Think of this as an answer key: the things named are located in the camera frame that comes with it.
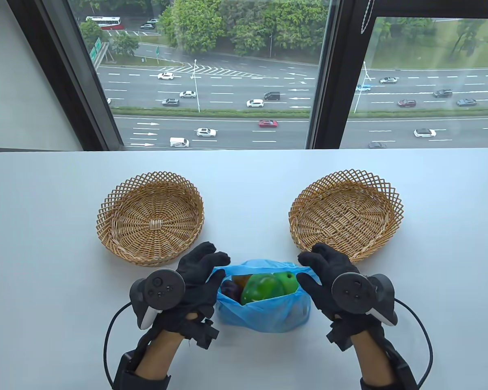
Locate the black right wrist strap unit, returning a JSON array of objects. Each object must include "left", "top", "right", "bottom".
[{"left": 360, "top": 337, "right": 417, "bottom": 390}]

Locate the black right hand controller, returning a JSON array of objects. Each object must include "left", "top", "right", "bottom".
[{"left": 331, "top": 273, "right": 398, "bottom": 327}]

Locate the person's left hand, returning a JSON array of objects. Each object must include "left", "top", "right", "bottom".
[{"left": 152, "top": 242, "right": 231, "bottom": 350}]

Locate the black left glove cable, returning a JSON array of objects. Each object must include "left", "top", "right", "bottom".
[{"left": 103, "top": 303, "right": 133, "bottom": 386}]

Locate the black left hand controller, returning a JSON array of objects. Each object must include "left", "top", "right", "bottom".
[{"left": 129, "top": 268, "right": 185, "bottom": 330}]

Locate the dark purple vegetable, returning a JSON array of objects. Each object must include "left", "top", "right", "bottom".
[{"left": 221, "top": 280, "right": 242, "bottom": 303}]

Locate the person's right hand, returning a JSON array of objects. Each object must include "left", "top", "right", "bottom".
[{"left": 297, "top": 243, "right": 385, "bottom": 352}]

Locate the green bell pepper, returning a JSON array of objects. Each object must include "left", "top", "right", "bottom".
[{"left": 241, "top": 274, "right": 286, "bottom": 305}]

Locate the round wicker basket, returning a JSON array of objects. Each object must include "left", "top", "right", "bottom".
[
  {"left": 96, "top": 171, "right": 205, "bottom": 267},
  {"left": 289, "top": 169, "right": 404, "bottom": 269}
]

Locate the person's right forearm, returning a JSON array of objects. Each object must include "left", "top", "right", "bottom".
[{"left": 350, "top": 329, "right": 395, "bottom": 382}]

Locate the black left wrist strap unit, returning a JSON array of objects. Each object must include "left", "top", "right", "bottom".
[{"left": 113, "top": 351, "right": 171, "bottom": 390}]

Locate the green apple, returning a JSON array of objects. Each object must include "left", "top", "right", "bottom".
[{"left": 273, "top": 271, "right": 298, "bottom": 294}]

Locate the person's left forearm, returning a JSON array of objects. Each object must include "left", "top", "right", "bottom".
[{"left": 136, "top": 327, "right": 187, "bottom": 380}]

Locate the black wrist strap unit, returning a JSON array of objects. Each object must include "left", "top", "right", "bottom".
[
  {"left": 360, "top": 337, "right": 417, "bottom": 390},
  {"left": 113, "top": 351, "right": 171, "bottom": 390}
]

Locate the black hand controller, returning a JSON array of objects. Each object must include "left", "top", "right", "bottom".
[
  {"left": 129, "top": 268, "right": 185, "bottom": 330},
  {"left": 331, "top": 273, "right": 398, "bottom": 327}
]

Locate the blue plastic bag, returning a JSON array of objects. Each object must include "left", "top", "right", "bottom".
[{"left": 211, "top": 260, "right": 312, "bottom": 334}]

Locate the black window frame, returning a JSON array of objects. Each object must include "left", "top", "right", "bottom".
[{"left": 6, "top": 0, "right": 488, "bottom": 152}]

